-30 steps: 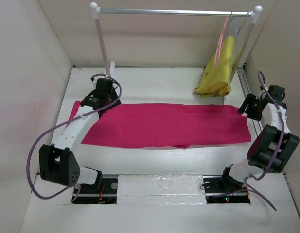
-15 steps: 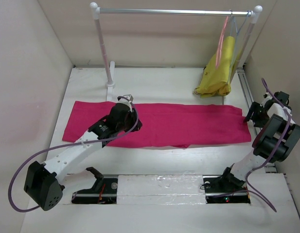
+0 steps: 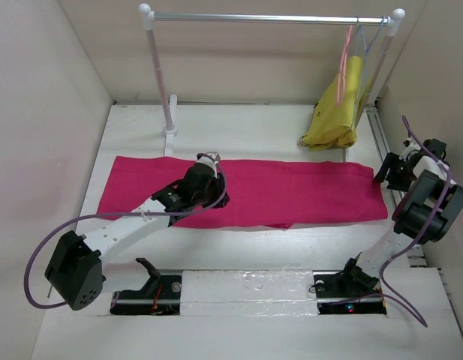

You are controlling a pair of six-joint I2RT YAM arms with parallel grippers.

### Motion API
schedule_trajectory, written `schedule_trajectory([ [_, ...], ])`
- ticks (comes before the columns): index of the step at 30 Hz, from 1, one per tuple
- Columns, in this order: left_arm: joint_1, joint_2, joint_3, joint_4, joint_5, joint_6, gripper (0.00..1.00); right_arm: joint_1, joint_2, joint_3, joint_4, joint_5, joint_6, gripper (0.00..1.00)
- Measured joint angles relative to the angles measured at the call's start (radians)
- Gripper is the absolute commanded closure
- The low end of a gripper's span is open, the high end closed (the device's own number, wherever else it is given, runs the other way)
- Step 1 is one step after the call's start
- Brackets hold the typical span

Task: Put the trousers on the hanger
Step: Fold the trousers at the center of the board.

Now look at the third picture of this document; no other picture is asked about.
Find pink trousers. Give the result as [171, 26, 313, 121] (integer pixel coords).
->
[97, 156, 388, 229]

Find light blue plastic hanger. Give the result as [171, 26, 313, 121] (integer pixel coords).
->
[353, 16, 388, 130]

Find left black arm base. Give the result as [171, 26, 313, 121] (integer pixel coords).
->
[110, 258, 183, 316]

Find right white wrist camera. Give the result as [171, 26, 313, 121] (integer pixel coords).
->
[399, 138, 421, 162]

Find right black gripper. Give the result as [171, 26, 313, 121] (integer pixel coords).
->
[372, 151, 417, 191]

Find white and silver clothes rack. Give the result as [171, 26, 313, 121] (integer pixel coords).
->
[138, 3, 405, 157]

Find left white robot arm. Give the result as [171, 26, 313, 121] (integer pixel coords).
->
[45, 157, 229, 311]

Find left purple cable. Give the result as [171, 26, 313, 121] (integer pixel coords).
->
[23, 151, 228, 311]

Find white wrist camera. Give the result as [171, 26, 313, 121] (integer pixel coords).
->
[197, 151, 221, 168]
[399, 138, 421, 162]

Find pink plastic hanger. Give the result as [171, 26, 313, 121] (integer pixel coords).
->
[336, 25, 353, 107]

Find yellow garment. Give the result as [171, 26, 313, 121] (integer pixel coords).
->
[299, 55, 365, 151]

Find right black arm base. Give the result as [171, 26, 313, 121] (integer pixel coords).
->
[308, 258, 387, 315]

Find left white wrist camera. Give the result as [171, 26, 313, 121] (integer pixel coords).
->
[197, 151, 221, 168]

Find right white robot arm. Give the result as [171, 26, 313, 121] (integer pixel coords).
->
[338, 139, 463, 296]

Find aluminium rail right side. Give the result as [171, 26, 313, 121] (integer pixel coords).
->
[365, 106, 401, 215]

